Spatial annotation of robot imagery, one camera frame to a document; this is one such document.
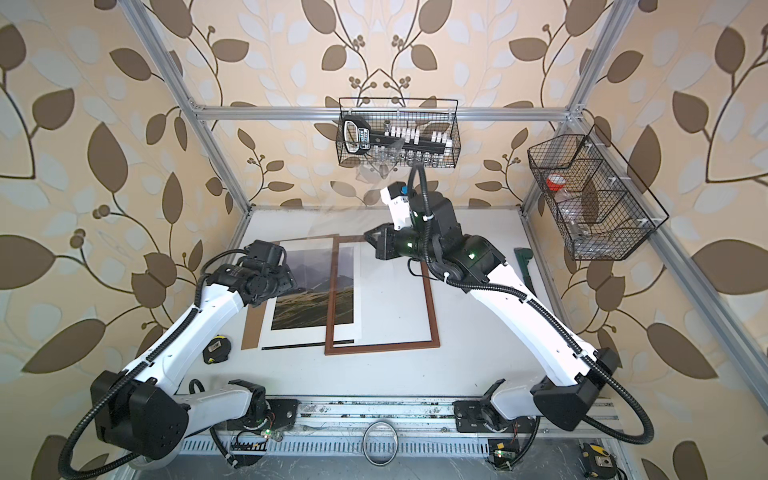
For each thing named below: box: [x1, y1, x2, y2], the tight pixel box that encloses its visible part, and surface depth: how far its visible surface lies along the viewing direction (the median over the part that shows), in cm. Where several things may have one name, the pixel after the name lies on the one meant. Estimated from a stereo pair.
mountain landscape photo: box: [271, 247, 355, 331], surface depth 96 cm
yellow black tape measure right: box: [581, 442, 618, 478], surface depth 68 cm
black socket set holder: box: [342, 115, 453, 157], surface depth 85 cm
